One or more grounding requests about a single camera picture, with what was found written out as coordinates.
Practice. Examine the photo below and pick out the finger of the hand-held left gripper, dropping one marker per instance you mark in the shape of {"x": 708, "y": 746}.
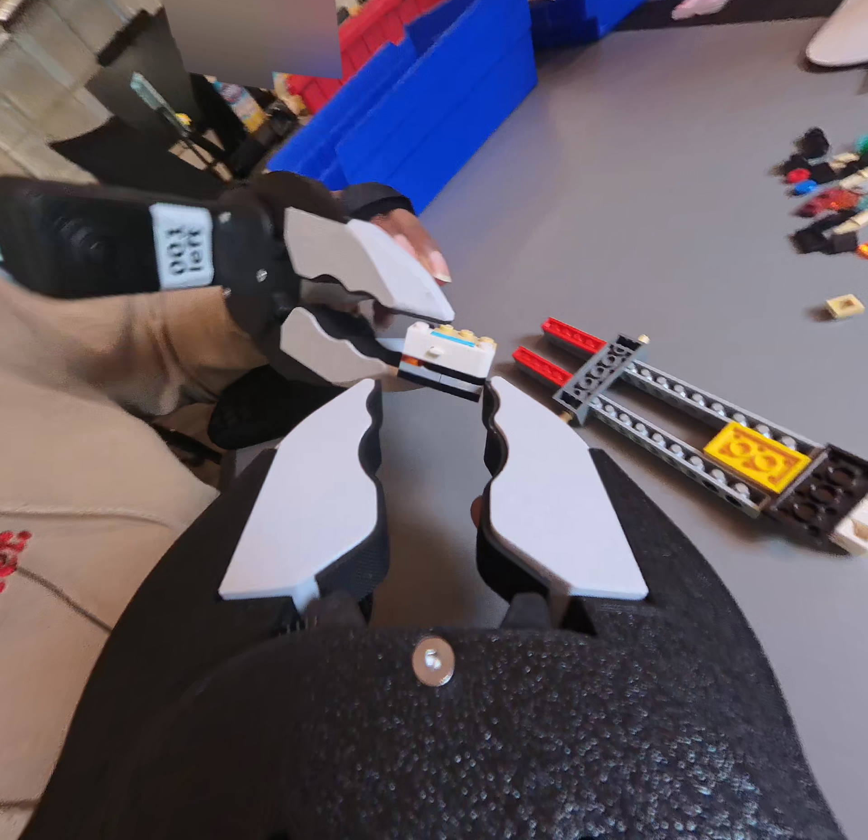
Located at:
{"x": 366, "y": 263}
{"x": 312, "y": 345}

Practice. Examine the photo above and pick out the scatter of small colourful pieces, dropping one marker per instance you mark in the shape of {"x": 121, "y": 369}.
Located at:
{"x": 827, "y": 196}

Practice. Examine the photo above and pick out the wipes canister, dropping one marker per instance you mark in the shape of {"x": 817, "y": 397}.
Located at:
{"x": 241, "y": 104}

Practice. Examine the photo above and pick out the white wooden book stand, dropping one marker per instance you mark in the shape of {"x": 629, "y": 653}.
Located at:
{"x": 844, "y": 33}

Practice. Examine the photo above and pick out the black desk mat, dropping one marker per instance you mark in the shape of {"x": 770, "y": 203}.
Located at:
{"x": 780, "y": 6}

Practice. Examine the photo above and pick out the person's left hand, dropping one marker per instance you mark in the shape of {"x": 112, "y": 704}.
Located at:
{"x": 417, "y": 243}

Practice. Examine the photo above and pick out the tan square lego tile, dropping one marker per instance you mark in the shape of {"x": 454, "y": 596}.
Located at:
{"x": 845, "y": 306}

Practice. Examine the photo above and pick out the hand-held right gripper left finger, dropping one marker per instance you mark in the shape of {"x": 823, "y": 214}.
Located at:
{"x": 305, "y": 501}

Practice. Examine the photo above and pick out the grey red lego beam frame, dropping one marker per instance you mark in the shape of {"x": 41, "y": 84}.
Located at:
{"x": 678, "y": 419}

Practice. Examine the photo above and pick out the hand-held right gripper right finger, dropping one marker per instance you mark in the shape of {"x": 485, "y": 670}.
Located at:
{"x": 563, "y": 514}

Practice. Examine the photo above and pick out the red plastic storage bin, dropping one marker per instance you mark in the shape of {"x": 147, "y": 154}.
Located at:
{"x": 380, "y": 26}

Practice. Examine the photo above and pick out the black chair armrest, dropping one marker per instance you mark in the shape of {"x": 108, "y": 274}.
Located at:
{"x": 271, "y": 406}

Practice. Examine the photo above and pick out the person's left forearm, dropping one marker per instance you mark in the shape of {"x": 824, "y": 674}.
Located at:
{"x": 135, "y": 345}

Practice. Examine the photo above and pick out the small tan grey lego assembly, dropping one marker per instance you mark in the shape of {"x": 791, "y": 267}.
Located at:
{"x": 447, "y": 358}

